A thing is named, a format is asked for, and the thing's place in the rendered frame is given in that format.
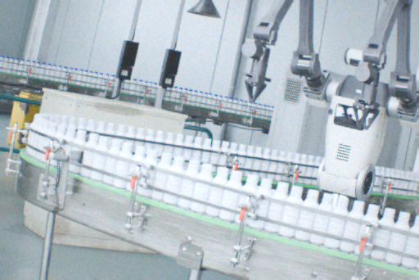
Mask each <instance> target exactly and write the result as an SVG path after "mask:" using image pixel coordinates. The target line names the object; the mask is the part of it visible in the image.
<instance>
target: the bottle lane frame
mask: <svg viewBox="0 0 419 280"><path fill-rule="evenodd" d="M66 182H67V189H66V191H67V192H70V193H72V194H73V195H65V202H64V209H63V210H62V209H59V208H58V209H57V208H56V207H55V206H53V205H50V208H49V212H51V213H52V211H53V210H54V209H57V210H56V212H53V214H55V215H59V216H60V217H63V218H65V219H70V220H72V221H75V222H76V223H79V224H82V225H83V226H86V227H88V228H91V229H93V230H97V231H100V232H102V233H105V234H108V235H110V236H112V237H116V238H117V239H120V240H122V241H126V242H130V243H132V244H134V245H136V246H140V247H142V248H145V249H149V250H151V251H155V252H156V253H159V254H161V255H167V256H169V257H171V258H174V259H177V256H178V250H179V247H180V244H181V243H182V242H191V243H194V244H197V245H198V246H202V250H203V251H204V254H203V256H202V263H201V268H205V269H208V270H211V271H215V272H218V273H221V274H226V275H228V276H230V277H234V278H237V279H241V280H352V277H353V275H354V270H355V267H356V264H357V260H358V257H357V256H355V255H350V254H345V253H343V252H339V251H333V250H331V249H326V248H324V247H319V246H313V245H311V244H306V243H304V242H298V241H295V240H291V239H288V238H284V237H279V236H274V235H272V234H269V233H263V232H260V231H255V230H254V229H251V228H244V230H243V235H242V240H241V245H242V246H246V244H247V241H248V237H251V238H253V241H252V246H251V247H249V248H246V249H243V251H242V252H241V256H240V260H243V259H244V257H245V253H246V250H248V251H250V258H249V259H246V260H244V261H241V262H240V263H239V265H235V267H230V265H231V263H230V260H231V258H232V257H233V253H234V250H233V247H234V246H235V245H236V242H237V234H238V229H239V225H236V224H230V223H227V222H225V221H222V220H217V219H213V218H210V217H208V216H202V215H199V214H195V213H193V212H191V211H188V210H181V209H179V208H176V207H173V206H171V205H166V204H164V203H161V202H157V201H152V200H150V199H146V198H145V197H141V196H138V195H136V196H135V197H136V199H135V203H134V207H133V213H135V214H140V210H141V207H142V205H144V206H145V207H146V209H145V212H144V215H137V216H136V217H135V218H134V221H133V226H137V225H138V221H139V217H141V218H144V220H143V223H142V226H140V227H138V228H133V231H129V233H125V228H124V225H125V224H126V221H127V218H128V217H127V212H128V208H129V204H130V201H131V193H130V192H124V191H120V190H119V189H116V188H113V187H109V186H107V185H105V184H102V183H99V182H94V181H92V180H88V179H86V178H82V177H80V176H78V175H75V174H72V173H68V177H67V181H66ZM54 211H55V210H54ZM365 268H369V269H370V272H369V275H368V278H364V279H362V280H419V273H418V272H417V271H412V270H410V269H405V268H400V267H397V266H394V265H390V264H384V263H381V262H378V261H375V260H369V259H366V258H365V259H364V258H363V260H362V263H361V267H360V270H359V273H358V277H360V278H362V277H363V274H364V271H365Z"/></svg>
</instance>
